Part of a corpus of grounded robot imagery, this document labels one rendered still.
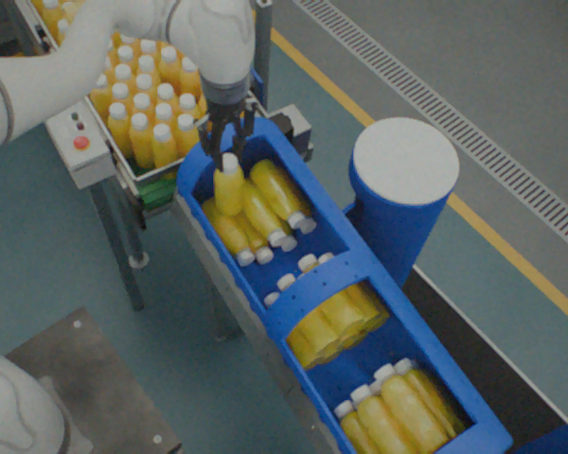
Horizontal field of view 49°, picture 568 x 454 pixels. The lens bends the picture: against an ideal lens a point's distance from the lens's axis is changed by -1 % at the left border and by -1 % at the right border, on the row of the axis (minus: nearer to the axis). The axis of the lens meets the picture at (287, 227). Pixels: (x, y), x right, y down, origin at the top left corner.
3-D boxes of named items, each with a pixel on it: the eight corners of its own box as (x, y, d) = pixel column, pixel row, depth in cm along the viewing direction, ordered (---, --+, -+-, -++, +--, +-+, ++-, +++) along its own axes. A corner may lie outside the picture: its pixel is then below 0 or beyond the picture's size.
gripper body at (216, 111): (214, 111, 112) (216, 142, 120) (256, 93, 115) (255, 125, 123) (194, 82, 115) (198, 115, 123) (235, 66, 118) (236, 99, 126)
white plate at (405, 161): (434, 109, 173) (433, 112, 174) (339, 127, 168) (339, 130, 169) (476, 190, 160) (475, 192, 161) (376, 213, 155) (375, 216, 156)
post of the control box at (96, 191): (135, 311, 248) (78, 163, 161) (131, 303, 249) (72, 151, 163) (144, 306, 249) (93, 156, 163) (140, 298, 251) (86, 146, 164)
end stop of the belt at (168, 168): (138, 186, 165) (136, 181, 162) (137, 184, 165) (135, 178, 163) (269, 129, 177) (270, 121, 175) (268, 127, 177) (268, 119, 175)
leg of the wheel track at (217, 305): (217, 344, 243) (209, 273, 189) (209, 332, 246) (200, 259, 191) (230, 337, 245) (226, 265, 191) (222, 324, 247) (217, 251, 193)
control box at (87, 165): (79, 190, 157) (69, 165, 148) (49, 134, 165) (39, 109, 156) (116, 174, 160) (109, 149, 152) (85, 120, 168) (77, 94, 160)
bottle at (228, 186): (238, 191, 152) (238, 148, 138) (247, 213, 149) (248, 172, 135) (211, 199, 150) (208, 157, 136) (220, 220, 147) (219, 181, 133)
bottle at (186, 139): (195, 173, 174) (190, 137, 160) (173, 165, 175) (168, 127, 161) (206, 156, 177) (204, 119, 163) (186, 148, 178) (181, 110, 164)
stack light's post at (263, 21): (255, 208, 275) (261, 8, 180) (250, 201, 277) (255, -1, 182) (262, 204, 276) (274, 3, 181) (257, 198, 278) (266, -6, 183)
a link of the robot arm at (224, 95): (259, 74, 109) (258, 96, 115) (234, 41, 113) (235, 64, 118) (213, 93, 107) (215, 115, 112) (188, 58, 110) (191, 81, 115)
